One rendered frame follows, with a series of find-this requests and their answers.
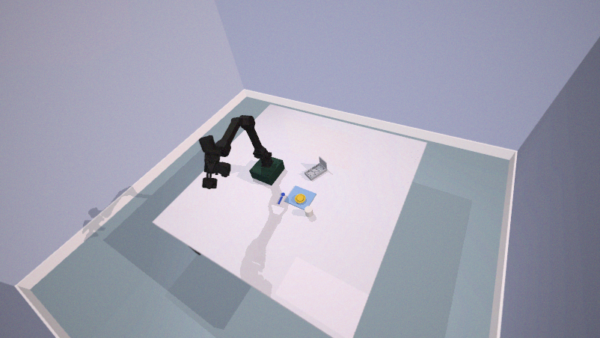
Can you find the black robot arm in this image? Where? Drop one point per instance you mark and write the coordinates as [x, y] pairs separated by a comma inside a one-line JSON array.
[[224, 145]]

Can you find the light blue flat mat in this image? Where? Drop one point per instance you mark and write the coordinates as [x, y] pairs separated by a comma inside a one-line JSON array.
[[297, 190]]

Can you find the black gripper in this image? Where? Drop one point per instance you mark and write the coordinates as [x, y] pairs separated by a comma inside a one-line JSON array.
[[212, 158]]

